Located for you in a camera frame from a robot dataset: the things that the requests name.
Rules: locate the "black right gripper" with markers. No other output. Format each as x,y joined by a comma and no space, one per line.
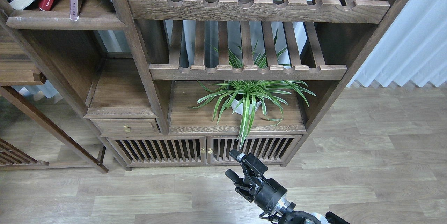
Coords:
269,195

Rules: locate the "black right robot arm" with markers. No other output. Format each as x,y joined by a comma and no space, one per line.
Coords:
301,217

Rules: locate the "white plant pot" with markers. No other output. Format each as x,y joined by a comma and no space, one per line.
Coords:
238,106

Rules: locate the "green spider plant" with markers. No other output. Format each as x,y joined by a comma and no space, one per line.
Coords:
262,89

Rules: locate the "brass drawer knob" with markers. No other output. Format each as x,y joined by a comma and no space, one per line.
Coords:
126,128

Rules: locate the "dark wooden bookshelf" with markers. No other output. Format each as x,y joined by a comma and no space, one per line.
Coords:
138,63

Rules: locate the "white pleated curtain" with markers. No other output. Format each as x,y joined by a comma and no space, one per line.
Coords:
413,50

